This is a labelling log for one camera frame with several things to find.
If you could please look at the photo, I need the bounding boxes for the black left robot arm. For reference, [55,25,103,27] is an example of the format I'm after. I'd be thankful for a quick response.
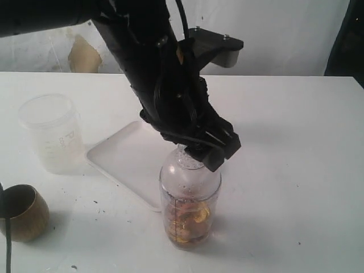
[1,0,244,171]

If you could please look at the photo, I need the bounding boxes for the clear plastic shaker jar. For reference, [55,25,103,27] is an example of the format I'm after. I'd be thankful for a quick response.
[160,169,222,250]

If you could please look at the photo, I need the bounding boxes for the gold coins in jar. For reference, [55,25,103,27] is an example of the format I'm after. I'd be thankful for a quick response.
[163,200,213,247]

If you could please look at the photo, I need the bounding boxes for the white rectangular tray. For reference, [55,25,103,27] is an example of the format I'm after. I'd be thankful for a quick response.
[85,121,176,213]

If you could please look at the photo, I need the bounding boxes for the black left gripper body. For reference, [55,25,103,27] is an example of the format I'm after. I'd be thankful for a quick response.
[93,16,233,148]

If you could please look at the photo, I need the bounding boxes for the brass gold cup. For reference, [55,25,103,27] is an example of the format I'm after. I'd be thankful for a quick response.
[1,184,50,243]

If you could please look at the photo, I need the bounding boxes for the white backdrop sheet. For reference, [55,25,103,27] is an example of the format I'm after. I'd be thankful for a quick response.
[1,1,349,76]

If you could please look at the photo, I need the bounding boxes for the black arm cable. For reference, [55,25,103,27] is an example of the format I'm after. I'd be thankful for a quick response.
[175,0,191,39]

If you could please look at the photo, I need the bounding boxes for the clear plastic dome lid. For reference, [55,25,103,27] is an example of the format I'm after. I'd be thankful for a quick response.
[159,144,221,200]

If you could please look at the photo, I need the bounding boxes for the translucent plastic measuring cup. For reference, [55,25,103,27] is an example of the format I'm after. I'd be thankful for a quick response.
[18,94,85,174]

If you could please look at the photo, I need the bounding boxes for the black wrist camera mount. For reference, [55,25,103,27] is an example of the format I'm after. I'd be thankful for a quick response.
[189,27,244,70]

